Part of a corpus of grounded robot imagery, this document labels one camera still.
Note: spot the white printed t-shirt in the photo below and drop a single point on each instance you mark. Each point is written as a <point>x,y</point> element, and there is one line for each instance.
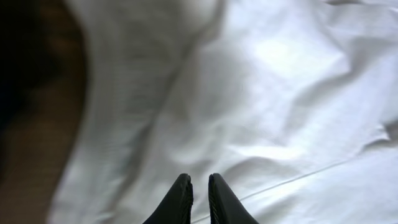
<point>293,102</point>

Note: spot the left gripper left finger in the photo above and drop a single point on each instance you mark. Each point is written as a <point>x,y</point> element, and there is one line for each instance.
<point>176,206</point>

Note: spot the black shorts with red waistband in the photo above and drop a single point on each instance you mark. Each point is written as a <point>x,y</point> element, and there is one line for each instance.
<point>26,60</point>

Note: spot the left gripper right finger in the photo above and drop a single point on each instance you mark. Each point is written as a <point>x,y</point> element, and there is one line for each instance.
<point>225,207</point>

